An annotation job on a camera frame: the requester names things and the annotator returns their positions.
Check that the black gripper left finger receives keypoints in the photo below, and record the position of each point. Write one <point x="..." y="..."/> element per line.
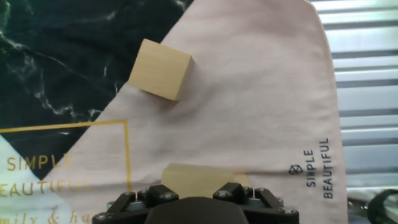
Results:
<point x="140" y="196"/>

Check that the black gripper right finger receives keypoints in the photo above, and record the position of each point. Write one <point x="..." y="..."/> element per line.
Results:
<point x="248" y="194"/>

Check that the light wooden cube block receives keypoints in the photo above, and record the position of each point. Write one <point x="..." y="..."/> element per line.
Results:
<point x="158" y="73"/>
<point x="196" y="180"/>

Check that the marble pattern table cloth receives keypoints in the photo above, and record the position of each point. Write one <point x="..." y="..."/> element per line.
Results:
<point x="233" y="109"/>

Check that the silver camera mount bracket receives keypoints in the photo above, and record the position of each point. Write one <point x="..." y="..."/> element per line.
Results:
<point x="357" y="208"/>

